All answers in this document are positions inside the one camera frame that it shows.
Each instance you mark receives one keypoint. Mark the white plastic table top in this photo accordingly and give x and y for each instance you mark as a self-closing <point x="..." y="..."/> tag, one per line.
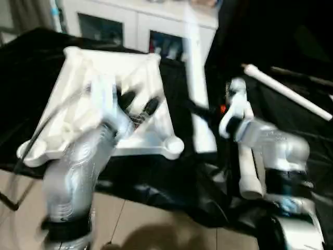
<point x="93" y="78"/>

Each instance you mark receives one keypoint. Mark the white plastic table leg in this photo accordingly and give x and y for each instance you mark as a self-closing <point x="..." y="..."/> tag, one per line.
<point x="196" y="67"/>
<point x="248" y="172"/>
<point x="286" y="91"/>
<point x="261" y="166"/>

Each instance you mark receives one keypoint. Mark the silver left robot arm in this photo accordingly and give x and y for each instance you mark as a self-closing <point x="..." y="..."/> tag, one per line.
<point x="78" y="172"/>

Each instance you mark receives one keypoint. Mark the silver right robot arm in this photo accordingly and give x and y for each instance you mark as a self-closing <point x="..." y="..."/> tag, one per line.
<point x="276" y="151"/>

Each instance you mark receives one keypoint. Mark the white cabinet with glass doors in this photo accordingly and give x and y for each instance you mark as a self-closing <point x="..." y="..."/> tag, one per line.
<point x="130" y="18"/>

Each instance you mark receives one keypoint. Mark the black work mat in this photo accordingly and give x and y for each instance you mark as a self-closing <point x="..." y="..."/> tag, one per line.
<point x="31" y="67"/>

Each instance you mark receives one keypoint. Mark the grey curtain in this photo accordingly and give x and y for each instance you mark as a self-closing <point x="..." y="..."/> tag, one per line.
<point x="31" y="13"/>

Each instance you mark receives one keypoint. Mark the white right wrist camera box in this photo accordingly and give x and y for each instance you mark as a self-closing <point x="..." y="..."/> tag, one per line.
<point x="237" y="107"/>

